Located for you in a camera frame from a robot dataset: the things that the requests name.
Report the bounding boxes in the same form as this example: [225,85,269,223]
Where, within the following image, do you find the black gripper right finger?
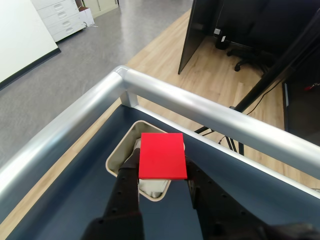
[184,154,271,240]

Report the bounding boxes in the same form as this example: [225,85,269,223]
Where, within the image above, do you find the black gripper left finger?
[81,148,146,240]

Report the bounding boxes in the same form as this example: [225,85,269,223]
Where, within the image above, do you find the red cube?
[138,132,188,181]

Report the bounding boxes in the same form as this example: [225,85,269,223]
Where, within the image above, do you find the beige rounded box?
[105,120,187,202]

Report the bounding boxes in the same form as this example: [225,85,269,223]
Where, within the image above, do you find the white crumpled tissue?
[124,138,171,199]

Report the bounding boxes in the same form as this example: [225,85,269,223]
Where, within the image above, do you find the silver metal table railing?
[0,65,320,208]

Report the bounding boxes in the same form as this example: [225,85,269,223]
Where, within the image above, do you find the black cabinet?
[281,74,320,141]

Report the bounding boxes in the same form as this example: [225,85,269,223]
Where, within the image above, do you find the black tripod stand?
[193,9,320,156]

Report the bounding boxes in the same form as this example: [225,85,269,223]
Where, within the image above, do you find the black office chair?
[219,0,320,73]

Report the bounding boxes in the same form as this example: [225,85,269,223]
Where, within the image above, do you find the small black bin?
[215,34,230,50]

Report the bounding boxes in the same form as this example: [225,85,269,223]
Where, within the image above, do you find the black desk side panel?
[177,0,226,75]

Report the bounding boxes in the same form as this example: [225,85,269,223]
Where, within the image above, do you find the white drawer cabinet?
[32,0,88,43]

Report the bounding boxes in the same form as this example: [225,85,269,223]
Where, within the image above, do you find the beige metal lockers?
[83,0,120,18]

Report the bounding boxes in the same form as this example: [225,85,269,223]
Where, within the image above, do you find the thin black floor cable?
[246,78,285,116]

